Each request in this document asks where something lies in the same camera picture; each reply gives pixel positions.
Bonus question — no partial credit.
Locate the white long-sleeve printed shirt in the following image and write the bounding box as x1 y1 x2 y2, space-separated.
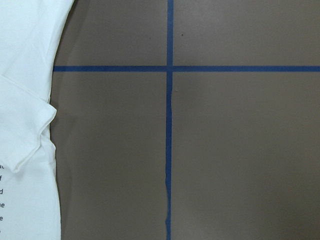
0 0 73 240

